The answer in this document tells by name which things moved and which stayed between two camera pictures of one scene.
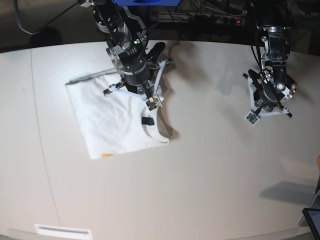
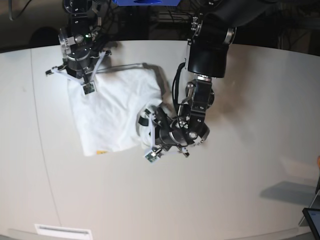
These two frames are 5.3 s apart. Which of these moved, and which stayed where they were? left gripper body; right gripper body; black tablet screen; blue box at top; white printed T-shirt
Moved: left gripper body; white printed T-shirt; right gripper body
Stayed: blue box at top; black tablet screen
